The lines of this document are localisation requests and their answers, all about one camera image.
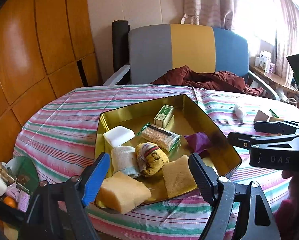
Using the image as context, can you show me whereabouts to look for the red cloth garment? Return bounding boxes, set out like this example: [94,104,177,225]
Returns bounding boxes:
[274,199,299,239]

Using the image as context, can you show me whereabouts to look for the white plastic ball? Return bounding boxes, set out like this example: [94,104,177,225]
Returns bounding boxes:
[234,104,247,120]

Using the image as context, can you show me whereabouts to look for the wooden desk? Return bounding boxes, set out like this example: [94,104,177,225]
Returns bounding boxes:
[249,65,299,95]

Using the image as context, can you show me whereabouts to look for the yellow sponge block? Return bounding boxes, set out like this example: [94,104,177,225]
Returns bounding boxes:
[96,172,152,214]
[162,155,197,198]

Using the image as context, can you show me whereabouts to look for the white soap block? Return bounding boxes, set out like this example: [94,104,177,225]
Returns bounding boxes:
[104,126,135,147]

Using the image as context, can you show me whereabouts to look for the gold metal tray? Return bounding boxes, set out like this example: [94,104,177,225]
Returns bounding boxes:
[95,95,242,213]

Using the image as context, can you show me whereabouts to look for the purple snack packet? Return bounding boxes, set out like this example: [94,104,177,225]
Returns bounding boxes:
[184,132,212,154]

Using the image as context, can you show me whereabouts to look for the grey yellow blue armchair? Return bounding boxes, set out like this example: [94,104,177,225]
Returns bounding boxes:
[104,24,280,100]

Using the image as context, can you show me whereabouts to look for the wooden wardrobe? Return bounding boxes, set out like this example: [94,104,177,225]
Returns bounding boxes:
[0,0,102,161]

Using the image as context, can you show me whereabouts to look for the yellow patterned pouch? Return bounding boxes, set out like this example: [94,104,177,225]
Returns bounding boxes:
[135,142,169,177]

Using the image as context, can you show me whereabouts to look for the basket of small items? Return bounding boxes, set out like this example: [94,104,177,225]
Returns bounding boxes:
[0,156,39,224]

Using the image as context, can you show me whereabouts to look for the black roll behind chair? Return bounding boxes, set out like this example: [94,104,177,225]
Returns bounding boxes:
[112,20,131,73]

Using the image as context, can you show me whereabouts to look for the white towel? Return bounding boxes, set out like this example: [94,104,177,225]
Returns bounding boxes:
[111,146,141,178]

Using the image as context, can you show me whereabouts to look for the white boxes on desk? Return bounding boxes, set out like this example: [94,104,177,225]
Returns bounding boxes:
[254,50,276,73]

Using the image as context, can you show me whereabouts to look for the green small box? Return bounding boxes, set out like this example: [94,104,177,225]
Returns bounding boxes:
[154,105,174,128]

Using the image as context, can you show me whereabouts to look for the beige cardboard box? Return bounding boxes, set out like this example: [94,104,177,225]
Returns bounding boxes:
[254,109,272,122]

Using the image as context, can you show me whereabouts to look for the patterned curtain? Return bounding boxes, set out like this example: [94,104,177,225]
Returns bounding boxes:
[181,0,299,83]

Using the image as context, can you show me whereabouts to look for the striped tablecloth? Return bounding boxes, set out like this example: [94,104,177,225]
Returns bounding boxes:
[13,85,299,239]

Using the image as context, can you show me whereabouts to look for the dark red blanket on chair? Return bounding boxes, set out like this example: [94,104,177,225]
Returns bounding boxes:
[151,65,264,96]

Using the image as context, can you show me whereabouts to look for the green cracker pack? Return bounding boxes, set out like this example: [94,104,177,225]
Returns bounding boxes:
[137,123,181,152]

